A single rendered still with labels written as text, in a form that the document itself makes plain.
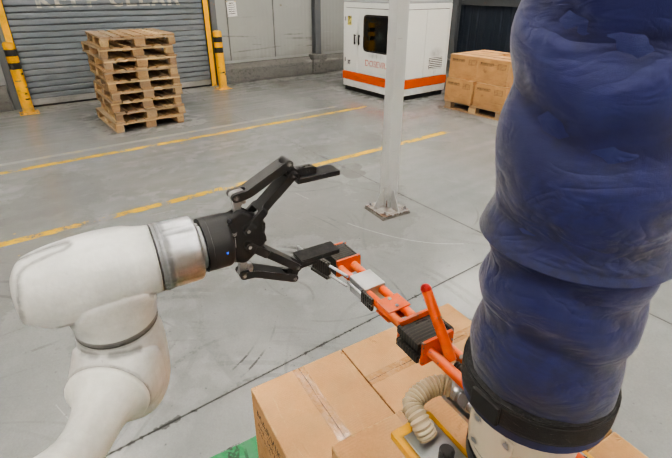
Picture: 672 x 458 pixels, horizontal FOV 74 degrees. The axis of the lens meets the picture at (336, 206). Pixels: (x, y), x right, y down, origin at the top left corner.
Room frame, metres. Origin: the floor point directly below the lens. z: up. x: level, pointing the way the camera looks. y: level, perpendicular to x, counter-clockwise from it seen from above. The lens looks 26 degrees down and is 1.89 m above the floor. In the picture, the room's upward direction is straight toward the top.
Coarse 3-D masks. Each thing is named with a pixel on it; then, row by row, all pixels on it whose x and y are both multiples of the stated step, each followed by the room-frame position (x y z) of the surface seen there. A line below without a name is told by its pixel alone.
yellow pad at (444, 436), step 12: (432, 420) 0.61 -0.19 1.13; (396, 432) 0.59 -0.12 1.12; (408, 432) 0.59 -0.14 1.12; (444, 432) 0.59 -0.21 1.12; (396, 444) 0.57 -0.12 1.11; (408, 444) 0.56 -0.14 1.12; (420, 444) 0.56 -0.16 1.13; (432, 444) 0.56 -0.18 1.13; (444, 444) 0.54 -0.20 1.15; (456, 444) 0.56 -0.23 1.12; (408, 456) 0.54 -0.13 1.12; (420, 456) 0.54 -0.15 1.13; (432, 456) 0.53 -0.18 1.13; (444, 456) 0.52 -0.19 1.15; (456, 456) 0.53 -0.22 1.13
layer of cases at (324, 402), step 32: (448, 320) 1.59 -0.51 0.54; (352, 352) 1.40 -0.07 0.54; (384, 352) 1.40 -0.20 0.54; (288, 384) 1.23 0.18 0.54; (320, 384) 1.23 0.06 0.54; (352, 384) 1.23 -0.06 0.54; (384, 384) 1.23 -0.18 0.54; (256, 416) 1.18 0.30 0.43; (288, 416) 1.09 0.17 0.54; (320, 416) 1.09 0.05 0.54; (352, 416) 1.09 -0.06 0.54; (384, 416) 1.09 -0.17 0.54; (288, 448) 0.97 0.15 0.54; (320, 448) 0.97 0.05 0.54; (608, 448) 0.97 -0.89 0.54
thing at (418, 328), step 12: (420, 312) 0.77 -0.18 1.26; (408, 324) 0.75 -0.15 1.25; (420, 324) 0.75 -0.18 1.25; (432, 324) 0.75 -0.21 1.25; (408, 336) 0.71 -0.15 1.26; (420, 336) 0.71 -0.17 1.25; (432, 336) 0.71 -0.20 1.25; (408, 348) 0.70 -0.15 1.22; (420, 348) 0.68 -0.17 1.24; (420, 360) 0.68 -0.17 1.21
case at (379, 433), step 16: (432, 400) 0.81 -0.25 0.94; (400, 416) 0.77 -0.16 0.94; (448, 416) 0.77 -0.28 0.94; (368, 432) 0.72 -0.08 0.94; (384, 432) 0.72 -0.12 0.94; (464, 432) 0.72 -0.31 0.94; (336, 448) 0.68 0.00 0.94; (352, 448) 0.68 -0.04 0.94; (368, 448) 0.68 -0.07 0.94; (384, 448) 0.68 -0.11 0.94; (464, 448) 0.68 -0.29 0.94
